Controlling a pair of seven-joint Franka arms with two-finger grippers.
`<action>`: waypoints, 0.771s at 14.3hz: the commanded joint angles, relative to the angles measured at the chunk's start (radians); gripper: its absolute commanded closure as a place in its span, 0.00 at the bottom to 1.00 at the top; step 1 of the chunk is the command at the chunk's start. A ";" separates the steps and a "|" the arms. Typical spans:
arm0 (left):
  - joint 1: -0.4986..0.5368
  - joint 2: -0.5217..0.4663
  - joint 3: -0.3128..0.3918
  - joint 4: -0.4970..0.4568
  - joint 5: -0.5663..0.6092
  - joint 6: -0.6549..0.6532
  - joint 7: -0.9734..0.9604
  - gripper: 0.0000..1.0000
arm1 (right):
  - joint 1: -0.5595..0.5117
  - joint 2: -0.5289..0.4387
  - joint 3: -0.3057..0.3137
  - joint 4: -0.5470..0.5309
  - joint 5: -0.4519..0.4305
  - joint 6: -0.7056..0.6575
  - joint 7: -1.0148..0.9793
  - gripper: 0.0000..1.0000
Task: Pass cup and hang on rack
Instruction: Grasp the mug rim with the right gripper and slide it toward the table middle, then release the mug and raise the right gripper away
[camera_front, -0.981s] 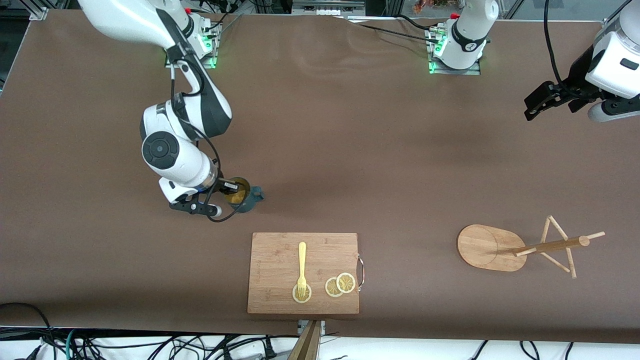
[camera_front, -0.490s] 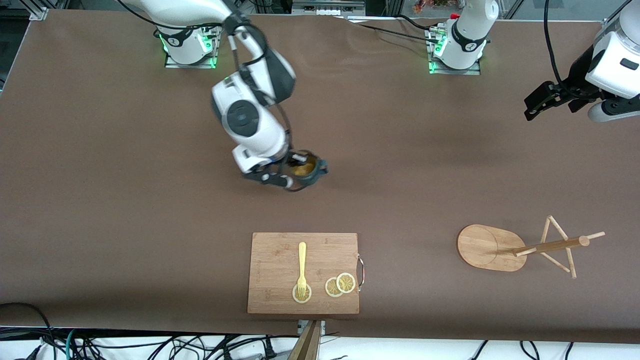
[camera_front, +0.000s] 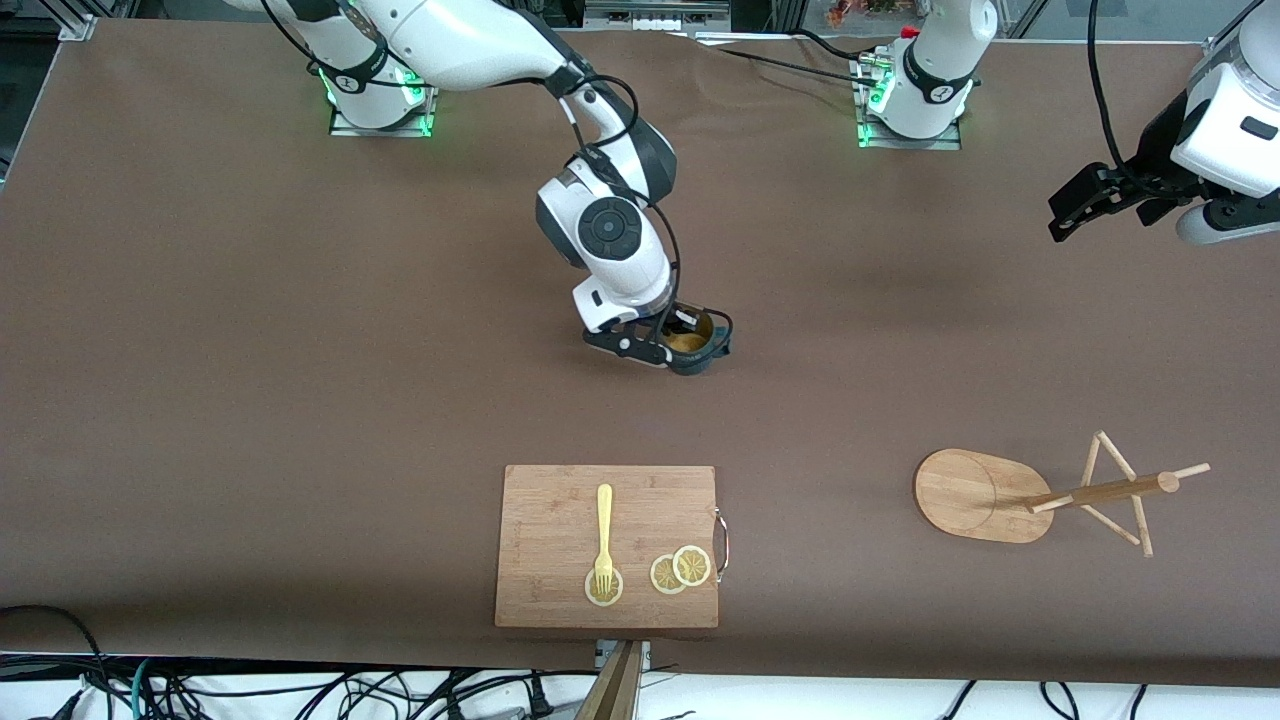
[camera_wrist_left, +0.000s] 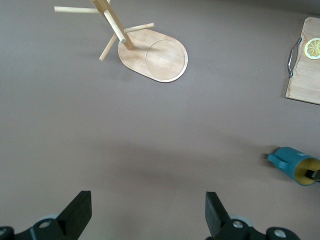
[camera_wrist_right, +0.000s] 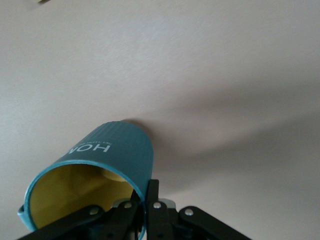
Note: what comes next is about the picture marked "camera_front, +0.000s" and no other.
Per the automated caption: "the teal cup with yellow inside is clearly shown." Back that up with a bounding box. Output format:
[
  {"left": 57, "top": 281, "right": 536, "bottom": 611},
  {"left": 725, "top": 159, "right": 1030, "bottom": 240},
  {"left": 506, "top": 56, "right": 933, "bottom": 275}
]
[{"left": 664, "top": 308, "right": 734, "bottom": 378}]

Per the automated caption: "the wooden cup rack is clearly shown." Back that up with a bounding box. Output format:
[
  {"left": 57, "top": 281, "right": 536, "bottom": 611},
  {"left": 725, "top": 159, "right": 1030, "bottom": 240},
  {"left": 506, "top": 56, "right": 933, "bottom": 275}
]
[{"left": 914, "top": 431, "right": 1211, "bottom": 558}]

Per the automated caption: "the yellow plastic fork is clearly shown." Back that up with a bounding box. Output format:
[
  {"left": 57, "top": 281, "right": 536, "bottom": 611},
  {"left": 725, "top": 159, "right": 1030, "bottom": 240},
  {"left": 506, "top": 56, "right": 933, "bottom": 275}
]
[{"left": 594, "top": 484, "right": 615, "bottom": 598}]

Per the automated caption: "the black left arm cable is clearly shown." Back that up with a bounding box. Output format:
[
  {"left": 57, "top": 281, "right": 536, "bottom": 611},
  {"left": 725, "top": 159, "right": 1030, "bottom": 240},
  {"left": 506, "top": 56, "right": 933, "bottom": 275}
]
[{"left": 1085, "top": 0, "right": 1151, "bottom": 191}]

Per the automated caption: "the wooden cutting board, metal handle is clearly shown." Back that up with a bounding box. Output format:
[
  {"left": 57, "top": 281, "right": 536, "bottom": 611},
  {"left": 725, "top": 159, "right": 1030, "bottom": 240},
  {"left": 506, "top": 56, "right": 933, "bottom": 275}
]
[{"left": 495, "top": 465, "right": 730, "bottom": 629}]

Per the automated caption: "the long black table cable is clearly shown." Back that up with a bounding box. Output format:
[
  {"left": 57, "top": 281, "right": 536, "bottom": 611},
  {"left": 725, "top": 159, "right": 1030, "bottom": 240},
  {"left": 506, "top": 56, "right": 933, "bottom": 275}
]
[{"left": 693, "top": 35, "right": 886, "bottom": 91}]

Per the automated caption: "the metal frame crossbar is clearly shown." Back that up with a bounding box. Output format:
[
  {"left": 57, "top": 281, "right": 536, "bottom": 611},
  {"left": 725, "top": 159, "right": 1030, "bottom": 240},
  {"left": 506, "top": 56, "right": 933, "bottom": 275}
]
[{"left": 583, "top": 0, "right": 733, "bottom": 31}]

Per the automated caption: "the short black table cable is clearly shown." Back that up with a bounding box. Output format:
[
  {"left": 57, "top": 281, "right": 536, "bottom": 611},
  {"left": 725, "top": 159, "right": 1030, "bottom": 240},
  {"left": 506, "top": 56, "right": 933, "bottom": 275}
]
[{"left": 793, "top": 27, "right": 881, "bottom": 63}]

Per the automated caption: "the metal clamp bracket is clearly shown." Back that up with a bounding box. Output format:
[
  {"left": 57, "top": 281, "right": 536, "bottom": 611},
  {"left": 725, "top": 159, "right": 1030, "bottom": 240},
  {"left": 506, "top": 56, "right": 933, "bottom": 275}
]
[{"left": 596, "top": 640, "right": 652, "bottom": 673}]

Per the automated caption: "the brown camera mount post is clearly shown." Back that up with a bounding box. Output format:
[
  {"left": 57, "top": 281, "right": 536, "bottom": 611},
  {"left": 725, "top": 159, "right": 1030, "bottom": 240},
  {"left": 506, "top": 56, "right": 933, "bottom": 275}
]
[{"left": 575, "top": 643, "right": 643, "bottom": 720}]

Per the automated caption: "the black looped cable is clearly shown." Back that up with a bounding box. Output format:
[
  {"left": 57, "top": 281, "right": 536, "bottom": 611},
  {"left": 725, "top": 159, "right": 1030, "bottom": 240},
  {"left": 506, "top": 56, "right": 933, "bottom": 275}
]
[{"left": 0, "top": 604, "right": 113, "bottom": 720}]

